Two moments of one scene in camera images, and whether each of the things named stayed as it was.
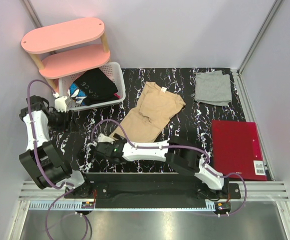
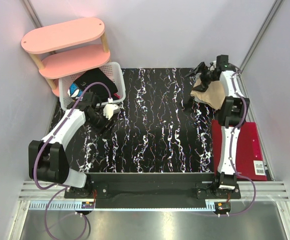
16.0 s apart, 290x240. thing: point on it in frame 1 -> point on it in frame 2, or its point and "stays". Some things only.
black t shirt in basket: (98, 87) stays
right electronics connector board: (222, 206) stays
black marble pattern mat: (193, 121) stays
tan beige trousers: (144, 122) -> (213, 97)
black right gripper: (119, 138) -> (201, 88)
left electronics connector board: (88, 205) stays
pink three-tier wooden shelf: (54, 67) stays
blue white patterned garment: (76, 94) stays
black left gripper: (66, 125) -> (102, 130)
